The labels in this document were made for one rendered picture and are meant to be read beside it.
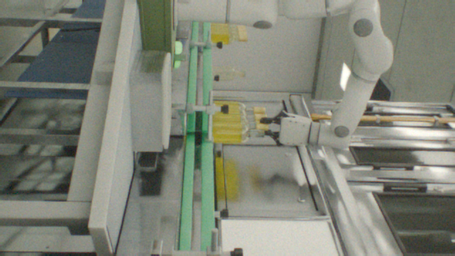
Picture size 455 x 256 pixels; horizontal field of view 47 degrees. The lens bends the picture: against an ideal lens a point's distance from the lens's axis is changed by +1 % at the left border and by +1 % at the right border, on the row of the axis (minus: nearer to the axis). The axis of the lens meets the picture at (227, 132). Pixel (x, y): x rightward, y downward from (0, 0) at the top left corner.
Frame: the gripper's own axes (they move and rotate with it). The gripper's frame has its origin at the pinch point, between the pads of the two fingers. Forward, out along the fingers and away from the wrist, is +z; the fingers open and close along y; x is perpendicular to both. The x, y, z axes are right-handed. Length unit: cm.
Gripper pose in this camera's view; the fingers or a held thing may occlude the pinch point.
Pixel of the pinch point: (265, 126)
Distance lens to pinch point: 178.4
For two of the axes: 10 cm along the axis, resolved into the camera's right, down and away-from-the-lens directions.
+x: -2.3, 4.4, -8.7
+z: -9.7, -1.5, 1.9
